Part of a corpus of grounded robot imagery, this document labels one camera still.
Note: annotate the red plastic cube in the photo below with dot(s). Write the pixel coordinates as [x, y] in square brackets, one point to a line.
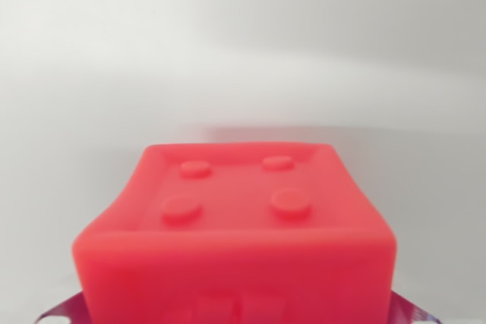
[235, 248]

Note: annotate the gripper left finger with black rubber pad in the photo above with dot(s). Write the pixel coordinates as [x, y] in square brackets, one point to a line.
[68, 309]

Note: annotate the gripper right finger with black rubber pad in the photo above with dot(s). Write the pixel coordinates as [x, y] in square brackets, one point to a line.
[408, 310]

